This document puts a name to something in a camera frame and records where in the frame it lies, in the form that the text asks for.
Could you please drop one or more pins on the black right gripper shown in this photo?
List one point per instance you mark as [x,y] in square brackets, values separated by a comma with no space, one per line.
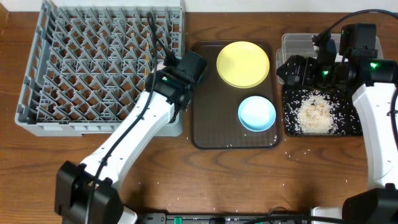
[307,63]

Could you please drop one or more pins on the yellow round plate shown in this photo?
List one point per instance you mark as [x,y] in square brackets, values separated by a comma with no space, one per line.
[243,64]

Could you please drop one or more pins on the light blue bowl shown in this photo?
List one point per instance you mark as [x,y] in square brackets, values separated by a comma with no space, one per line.
[257,113]

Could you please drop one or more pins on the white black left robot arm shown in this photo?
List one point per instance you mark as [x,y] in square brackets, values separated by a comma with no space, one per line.
[89,192]

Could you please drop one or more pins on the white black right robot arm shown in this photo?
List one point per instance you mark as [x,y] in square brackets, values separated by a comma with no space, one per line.
[373,84]

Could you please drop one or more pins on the clear plastic waste bin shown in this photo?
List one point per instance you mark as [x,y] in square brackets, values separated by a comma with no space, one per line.
[301,44]

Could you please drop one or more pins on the black waste tray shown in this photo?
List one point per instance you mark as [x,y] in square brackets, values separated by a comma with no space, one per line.
[323,115]

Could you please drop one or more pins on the dark brown serving tray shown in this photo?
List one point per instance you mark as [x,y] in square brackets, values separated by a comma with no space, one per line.
[214,122]

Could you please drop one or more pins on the grey plastic dish rack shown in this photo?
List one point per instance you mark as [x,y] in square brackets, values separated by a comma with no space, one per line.
[89,61]

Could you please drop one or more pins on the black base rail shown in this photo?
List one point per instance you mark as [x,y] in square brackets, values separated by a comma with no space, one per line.
[181,218]

